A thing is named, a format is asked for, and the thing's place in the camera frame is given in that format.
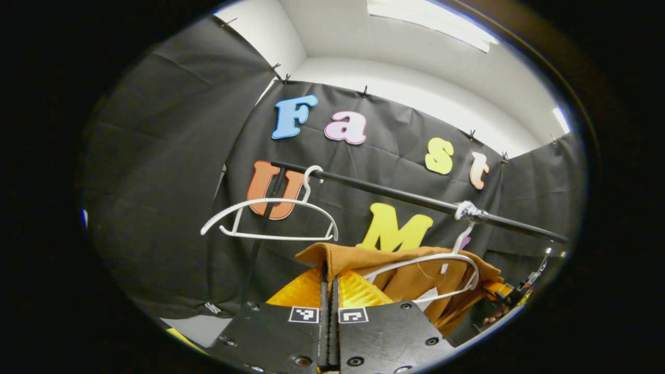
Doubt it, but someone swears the ceiling light panel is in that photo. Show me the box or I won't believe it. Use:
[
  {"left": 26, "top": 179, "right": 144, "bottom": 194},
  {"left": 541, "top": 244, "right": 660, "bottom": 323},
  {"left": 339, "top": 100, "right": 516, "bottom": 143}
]
[
  {"left": 552, "top": 105, "right": 571, "bottom": 135},
  {"left": 366, "top": 0, "right": 499, "bottom": 54}
]

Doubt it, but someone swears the brown shirt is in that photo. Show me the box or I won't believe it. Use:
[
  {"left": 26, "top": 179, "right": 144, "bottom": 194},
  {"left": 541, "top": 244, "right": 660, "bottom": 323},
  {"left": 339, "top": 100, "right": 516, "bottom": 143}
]
[{"left": 295, "top": 242, "right": 504, "bottom": 338}]

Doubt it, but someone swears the white hanger with taped hook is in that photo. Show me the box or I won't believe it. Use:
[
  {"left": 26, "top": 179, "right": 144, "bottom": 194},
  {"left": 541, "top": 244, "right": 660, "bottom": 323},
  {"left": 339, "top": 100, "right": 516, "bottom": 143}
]
[{"left": 363, "top": 202, "right": 480, "bottom": 304}]

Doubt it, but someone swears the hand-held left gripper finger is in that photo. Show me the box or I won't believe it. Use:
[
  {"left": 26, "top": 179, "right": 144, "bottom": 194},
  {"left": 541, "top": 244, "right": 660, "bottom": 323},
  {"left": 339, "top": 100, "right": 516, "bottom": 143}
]
[
  {"left": 331, "top": 270, "right": 458, "bottom": 374},
  {"left": 208, "top": 260, "right": 331, "bottom": 374}
]

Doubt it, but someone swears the black clothes rack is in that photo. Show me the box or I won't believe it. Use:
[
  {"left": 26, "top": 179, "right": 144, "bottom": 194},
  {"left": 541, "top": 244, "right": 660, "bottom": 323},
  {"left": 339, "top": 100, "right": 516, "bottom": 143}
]
[{"left": 242, "top": 160, "right": 570, "bottom": 307}]

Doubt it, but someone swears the black backdrop cloth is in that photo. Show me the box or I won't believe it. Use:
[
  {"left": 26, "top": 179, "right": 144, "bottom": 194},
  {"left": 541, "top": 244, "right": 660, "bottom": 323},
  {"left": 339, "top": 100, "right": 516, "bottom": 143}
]
[{"left": 78, "top": 16, "right": 585, "bottom": 333}]

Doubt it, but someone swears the bare white plastic hanger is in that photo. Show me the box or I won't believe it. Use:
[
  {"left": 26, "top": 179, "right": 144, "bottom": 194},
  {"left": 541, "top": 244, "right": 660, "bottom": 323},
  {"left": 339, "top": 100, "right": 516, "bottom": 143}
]
[{"left": 200, "top": 165, "right": 339, "bottom": 243}]

